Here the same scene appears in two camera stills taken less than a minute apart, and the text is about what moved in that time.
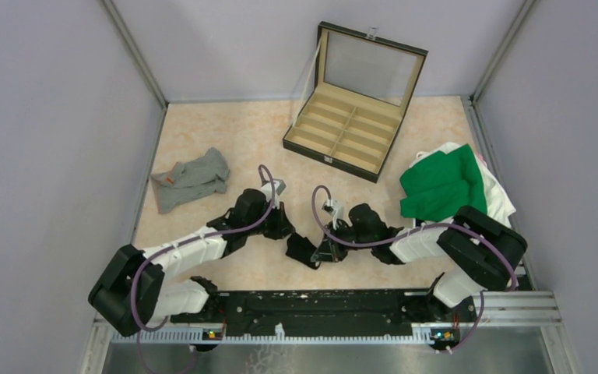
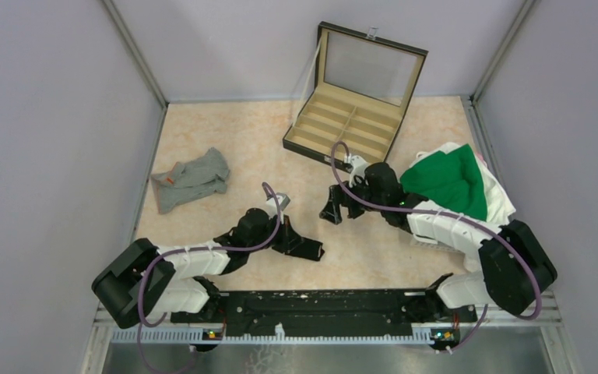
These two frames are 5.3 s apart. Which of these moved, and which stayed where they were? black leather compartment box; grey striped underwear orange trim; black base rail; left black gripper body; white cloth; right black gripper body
Moved: left black gripper body; right black gripper body
Stayed: grey striped underwear orange trim; black leather compartment box; white cloth; black base rail
